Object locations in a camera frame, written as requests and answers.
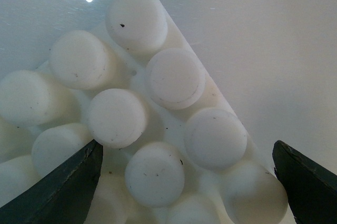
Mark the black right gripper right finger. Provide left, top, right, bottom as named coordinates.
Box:
left=272, top=140, right=336, bottom=223

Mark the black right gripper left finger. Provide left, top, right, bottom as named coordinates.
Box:
left=1, top=140, right=103, bottom=223

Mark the white studded base plate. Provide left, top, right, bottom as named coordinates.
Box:
left=1, top=0, right=288, bottom=223

